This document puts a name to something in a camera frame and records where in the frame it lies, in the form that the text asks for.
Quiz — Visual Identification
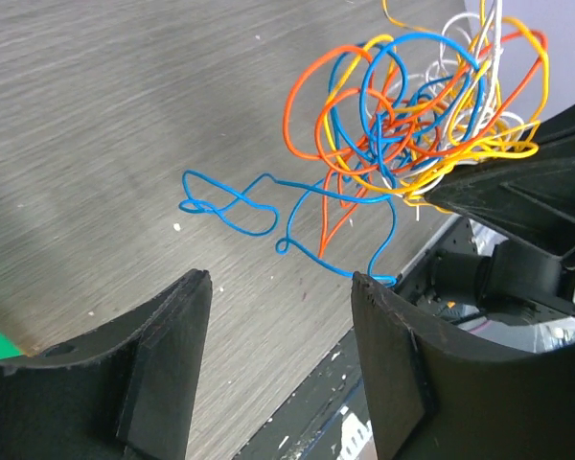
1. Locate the blue wire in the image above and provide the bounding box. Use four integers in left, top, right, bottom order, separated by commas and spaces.
178, 32, 488, 288

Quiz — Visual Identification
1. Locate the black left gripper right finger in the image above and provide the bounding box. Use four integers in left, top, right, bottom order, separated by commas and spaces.
351, 273, 575, 459

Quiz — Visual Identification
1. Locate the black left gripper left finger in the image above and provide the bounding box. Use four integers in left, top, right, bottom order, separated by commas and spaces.
0, 269, 213, 459

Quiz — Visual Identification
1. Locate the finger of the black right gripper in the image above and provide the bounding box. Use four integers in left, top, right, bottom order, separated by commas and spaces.
425, 104, 575, 268

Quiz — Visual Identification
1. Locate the orange wire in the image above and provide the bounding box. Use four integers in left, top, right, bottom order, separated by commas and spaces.
283, 26, 550, 260

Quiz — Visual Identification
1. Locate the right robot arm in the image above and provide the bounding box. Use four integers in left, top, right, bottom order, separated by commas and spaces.
399, 104, 575, 347

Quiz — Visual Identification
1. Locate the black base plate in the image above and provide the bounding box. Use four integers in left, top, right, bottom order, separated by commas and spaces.
235, 330, 376, 459

